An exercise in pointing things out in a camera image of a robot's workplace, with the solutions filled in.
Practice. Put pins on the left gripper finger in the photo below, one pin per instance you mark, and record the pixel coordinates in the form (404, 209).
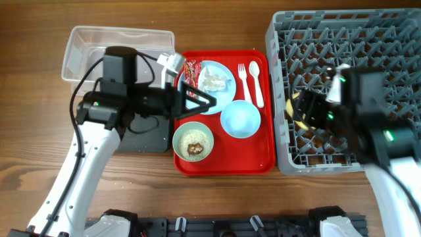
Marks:
(189, 94)
(185, 112)

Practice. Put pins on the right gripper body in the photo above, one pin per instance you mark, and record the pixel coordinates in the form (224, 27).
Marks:
(311, 110)

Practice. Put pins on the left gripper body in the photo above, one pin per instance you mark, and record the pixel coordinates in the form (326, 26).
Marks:
(148, 99)

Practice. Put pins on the white tissue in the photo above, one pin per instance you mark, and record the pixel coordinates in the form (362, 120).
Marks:
(210, 82)

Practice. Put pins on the red snack wrapper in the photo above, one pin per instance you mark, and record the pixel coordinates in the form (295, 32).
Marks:
(192, 69)

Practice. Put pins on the yellow cup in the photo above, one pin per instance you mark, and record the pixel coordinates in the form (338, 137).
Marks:
(289, 110)

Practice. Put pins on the light blue plate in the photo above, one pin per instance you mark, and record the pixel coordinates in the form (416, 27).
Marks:
(222, 97)

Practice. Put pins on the green bowl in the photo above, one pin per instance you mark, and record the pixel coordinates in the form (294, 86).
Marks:
(190, 126)

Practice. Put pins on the brown food chunk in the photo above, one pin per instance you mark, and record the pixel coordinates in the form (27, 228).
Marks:
(194, 149)

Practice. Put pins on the light blue bowl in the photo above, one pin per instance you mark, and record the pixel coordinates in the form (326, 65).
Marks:
(240, 119)

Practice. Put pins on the white plastic fork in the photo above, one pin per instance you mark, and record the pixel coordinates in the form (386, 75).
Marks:
(243, 76)

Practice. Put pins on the white plastic spoon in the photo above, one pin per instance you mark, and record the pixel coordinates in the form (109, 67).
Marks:
(255, 71)

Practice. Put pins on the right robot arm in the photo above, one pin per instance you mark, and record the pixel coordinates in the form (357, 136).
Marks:
(388, 149)

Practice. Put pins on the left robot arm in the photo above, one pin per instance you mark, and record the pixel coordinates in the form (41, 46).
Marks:
(100, 121)

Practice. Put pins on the grey dishwasher rack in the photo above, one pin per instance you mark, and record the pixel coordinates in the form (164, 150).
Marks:
(300, 45)

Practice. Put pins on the black plastic tray bin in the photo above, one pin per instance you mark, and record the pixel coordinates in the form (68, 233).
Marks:
(148, 135)

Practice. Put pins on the red serving tray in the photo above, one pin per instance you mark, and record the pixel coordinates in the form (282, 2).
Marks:
(232, 156)

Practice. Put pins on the clear plastic bin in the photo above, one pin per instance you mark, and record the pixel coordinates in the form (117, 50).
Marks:
(87, 44)

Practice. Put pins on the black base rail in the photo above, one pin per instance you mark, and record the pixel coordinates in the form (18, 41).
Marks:
(285, 226)

